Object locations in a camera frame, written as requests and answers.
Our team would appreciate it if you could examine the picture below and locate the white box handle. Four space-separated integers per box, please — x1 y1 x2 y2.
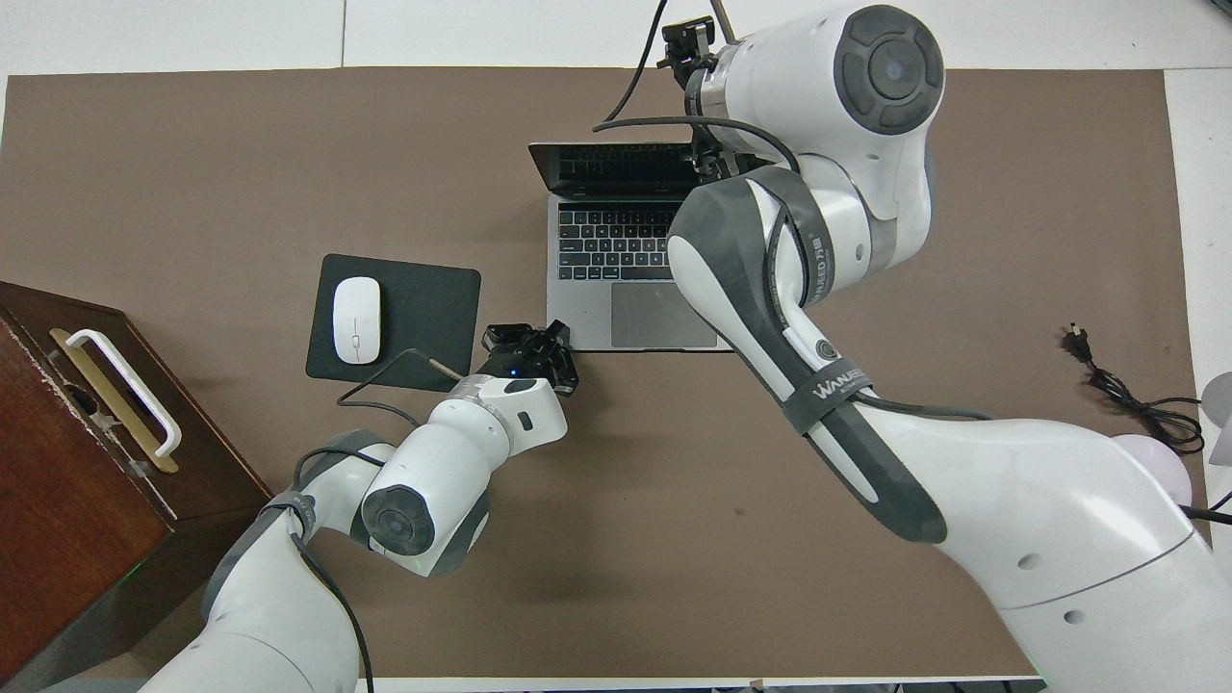
64 328 183 459

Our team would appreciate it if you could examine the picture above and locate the white computer mouse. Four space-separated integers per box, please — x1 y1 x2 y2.
332 276 383 366

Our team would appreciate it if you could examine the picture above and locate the black mouse pad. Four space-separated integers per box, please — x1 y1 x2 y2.
305 253 482 395

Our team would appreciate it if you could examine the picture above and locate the gold metal box plate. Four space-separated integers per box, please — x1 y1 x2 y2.
48 327 180 475

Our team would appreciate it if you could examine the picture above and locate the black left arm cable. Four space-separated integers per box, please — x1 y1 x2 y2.
289 346 473 693

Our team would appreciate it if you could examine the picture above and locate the dark brown wooden box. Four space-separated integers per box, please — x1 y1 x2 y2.
0 281 275 690

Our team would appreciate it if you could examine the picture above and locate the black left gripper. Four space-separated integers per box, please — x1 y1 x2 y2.
478 321 580 397

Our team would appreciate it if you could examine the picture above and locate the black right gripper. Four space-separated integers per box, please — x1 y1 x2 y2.
657 15 771 186

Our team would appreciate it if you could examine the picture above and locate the brown table mat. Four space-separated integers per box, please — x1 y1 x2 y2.
0 67 1225 680

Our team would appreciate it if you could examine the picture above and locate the black lamp power cable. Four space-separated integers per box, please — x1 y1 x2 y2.
1066 323 1206 455

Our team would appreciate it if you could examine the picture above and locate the grey apple laptop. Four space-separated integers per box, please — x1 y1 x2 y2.
527 142 737 353

